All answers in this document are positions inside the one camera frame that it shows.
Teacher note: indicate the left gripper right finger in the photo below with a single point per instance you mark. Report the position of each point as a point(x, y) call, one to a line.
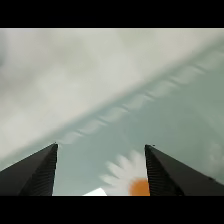
point(176, 180)

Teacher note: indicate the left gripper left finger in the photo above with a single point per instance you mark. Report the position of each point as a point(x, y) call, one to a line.
point(31, 176)

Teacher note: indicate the white garment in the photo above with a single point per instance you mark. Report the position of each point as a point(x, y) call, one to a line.
point(66, 73)

